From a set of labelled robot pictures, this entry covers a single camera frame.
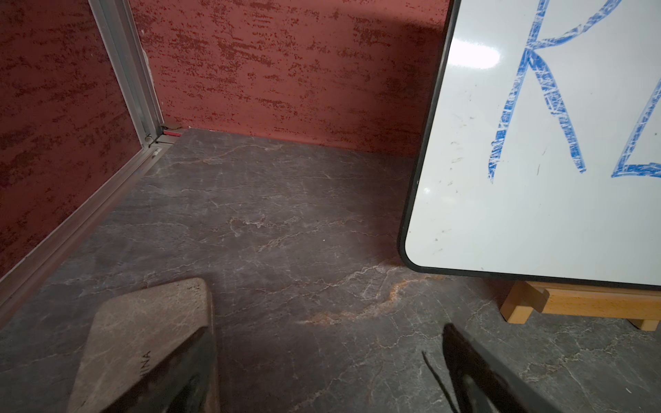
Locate white dry-erase board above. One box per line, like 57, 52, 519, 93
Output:
399, 1, 660, 289

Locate wooden board stand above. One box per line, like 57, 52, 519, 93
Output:
500, 282, 660, 331

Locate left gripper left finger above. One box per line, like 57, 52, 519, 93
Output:
104, 327, 215, 412

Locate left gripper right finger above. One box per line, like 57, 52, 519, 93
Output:
442, 324, 559, 412

